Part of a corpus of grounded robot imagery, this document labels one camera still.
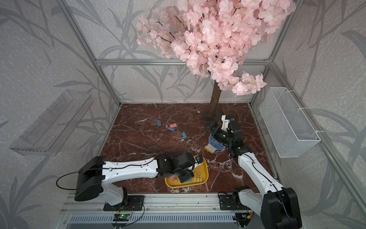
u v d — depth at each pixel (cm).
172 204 75
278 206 38
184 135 100
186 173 67
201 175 84
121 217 70
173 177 80
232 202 73
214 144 96
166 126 103
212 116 111
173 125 104
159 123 107
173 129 102
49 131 67
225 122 74
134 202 75
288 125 62
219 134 71
